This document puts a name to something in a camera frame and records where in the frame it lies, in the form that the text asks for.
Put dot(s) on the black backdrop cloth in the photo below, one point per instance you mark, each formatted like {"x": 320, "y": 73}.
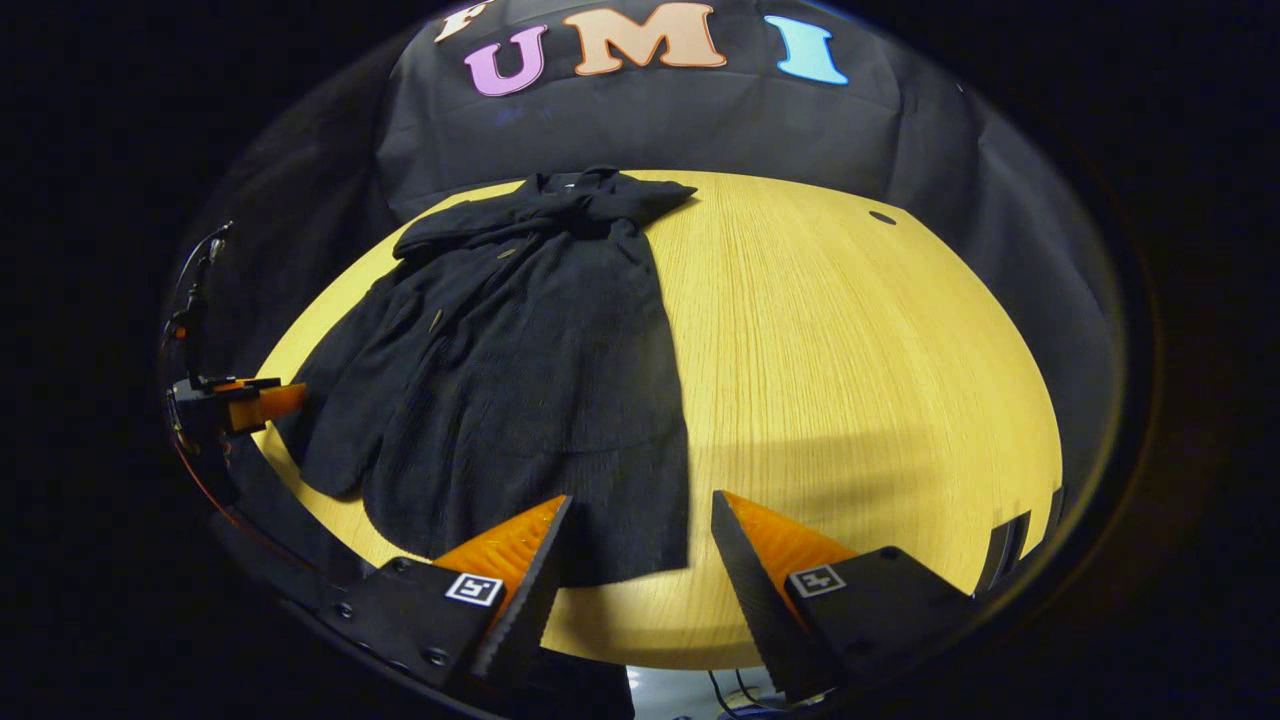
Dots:
{"x": 700, "y": 120}

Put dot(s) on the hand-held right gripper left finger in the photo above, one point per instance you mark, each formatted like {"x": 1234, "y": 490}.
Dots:
{"x": 530, "y": 600}

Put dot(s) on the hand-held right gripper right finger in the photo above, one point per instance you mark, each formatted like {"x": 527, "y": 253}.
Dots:
{"x": 760, "y": 610}

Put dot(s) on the black table edge clamp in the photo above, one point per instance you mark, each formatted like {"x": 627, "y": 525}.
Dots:
{"x": 1055, "y": 508}
{"x": 1005, "y": 552}

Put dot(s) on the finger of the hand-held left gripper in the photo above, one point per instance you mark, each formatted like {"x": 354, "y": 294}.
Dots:
{"x": 265, "y": 405}
{"x": 240, "y": 382}

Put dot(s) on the black button shirt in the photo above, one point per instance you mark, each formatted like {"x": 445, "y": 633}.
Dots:
{"x": 520, "y": 380}

